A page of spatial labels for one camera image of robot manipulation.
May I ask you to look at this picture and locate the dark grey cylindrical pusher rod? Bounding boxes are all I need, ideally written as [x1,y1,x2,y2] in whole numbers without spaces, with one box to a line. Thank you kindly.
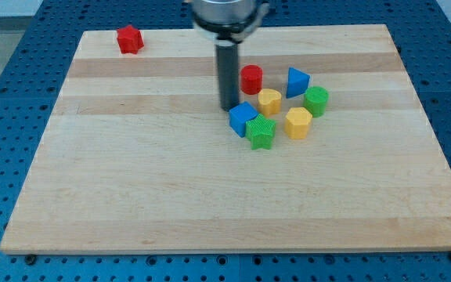
[215,38,240,111]

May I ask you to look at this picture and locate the red cylinder block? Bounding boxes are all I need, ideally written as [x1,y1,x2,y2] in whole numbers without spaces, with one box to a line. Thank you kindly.
[240,64,263,95]

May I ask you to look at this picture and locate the yellow heart block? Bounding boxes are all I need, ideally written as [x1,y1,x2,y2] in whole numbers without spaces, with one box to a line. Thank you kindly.
[258,89,282,117]

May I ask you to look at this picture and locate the blue cube block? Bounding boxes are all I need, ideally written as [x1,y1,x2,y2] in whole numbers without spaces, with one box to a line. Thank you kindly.
[229,102,258,138]

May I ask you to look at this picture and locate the blue triangle block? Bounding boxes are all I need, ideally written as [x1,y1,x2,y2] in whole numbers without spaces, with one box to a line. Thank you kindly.
[286,67,311,99]

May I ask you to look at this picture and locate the green star block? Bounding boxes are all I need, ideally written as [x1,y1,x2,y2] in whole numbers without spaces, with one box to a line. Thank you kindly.
[245,114,276,150]

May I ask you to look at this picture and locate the yellow hexagon block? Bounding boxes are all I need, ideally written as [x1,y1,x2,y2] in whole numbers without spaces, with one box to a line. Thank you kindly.
[284,107,312,139]

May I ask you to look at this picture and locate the green cylinder block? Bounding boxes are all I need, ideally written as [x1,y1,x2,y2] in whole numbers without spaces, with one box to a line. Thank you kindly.
[303,86,329,118]

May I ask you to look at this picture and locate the red star block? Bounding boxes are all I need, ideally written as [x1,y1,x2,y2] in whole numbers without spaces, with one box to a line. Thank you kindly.
[117,24,144,54]

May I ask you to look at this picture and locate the light wooden board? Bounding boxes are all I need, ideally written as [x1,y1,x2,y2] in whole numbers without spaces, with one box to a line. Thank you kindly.
[0,24,451,255]

